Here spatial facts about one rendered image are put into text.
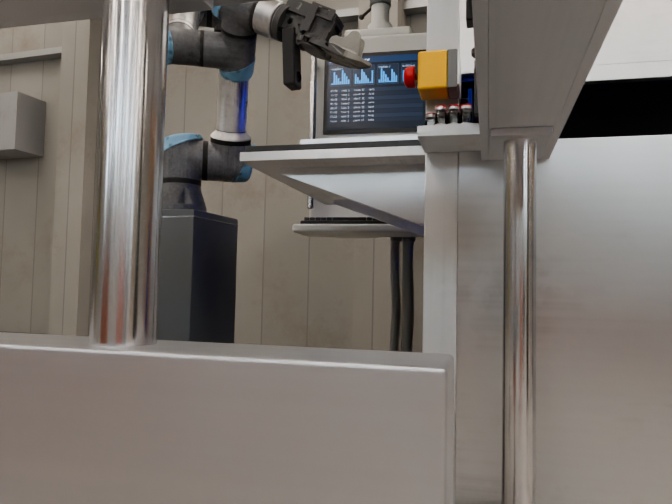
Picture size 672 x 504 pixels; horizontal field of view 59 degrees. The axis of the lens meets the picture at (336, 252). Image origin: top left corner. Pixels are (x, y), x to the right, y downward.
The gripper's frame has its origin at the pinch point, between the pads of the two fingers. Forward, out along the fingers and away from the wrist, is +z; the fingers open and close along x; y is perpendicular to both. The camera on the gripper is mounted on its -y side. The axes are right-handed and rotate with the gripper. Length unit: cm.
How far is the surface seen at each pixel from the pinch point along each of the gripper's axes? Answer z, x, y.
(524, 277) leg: 44, -16, -24
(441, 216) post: 25.6, 5.6, -19.6
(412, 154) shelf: 14.8, 7.1, -10.7
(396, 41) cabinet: -31, 108, 40
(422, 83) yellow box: 13.0, -3.5, 0.3
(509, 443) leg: 52, -16, -48
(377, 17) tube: -43, 113, 48
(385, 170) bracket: 9.2, 15.6, -14.9
